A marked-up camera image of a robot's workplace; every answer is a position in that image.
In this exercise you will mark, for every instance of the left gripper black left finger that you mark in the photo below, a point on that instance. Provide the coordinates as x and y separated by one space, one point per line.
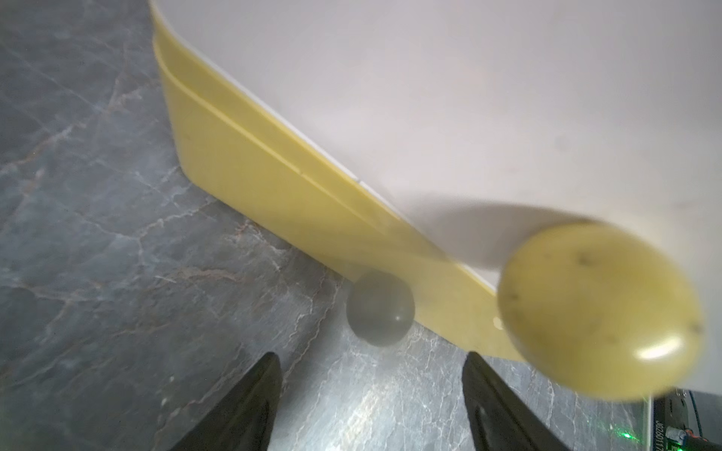
244 418

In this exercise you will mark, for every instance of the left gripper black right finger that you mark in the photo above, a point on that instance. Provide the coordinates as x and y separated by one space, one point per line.
498 419

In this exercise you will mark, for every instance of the yellow bottom drawer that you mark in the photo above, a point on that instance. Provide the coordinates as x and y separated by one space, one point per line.
236 150

